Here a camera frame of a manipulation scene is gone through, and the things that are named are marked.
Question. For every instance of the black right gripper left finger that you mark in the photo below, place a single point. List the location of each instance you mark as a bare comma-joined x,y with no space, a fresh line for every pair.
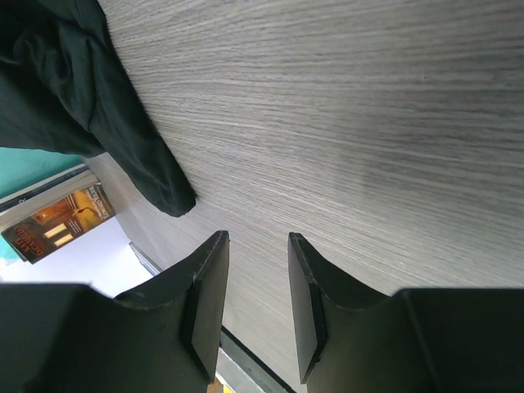
160,336

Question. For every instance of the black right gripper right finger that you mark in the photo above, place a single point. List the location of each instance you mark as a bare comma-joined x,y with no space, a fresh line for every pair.
353,338

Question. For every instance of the orange brown cover book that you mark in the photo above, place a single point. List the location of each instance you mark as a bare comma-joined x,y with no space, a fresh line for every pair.
40,232

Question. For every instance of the black t shirt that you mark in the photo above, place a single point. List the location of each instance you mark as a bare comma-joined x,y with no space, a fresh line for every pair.
65,90

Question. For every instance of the blue cover book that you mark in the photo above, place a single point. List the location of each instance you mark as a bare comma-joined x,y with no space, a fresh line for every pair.
13,200

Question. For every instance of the teal plastic cutting board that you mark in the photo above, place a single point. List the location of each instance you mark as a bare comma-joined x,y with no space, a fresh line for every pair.
21,168

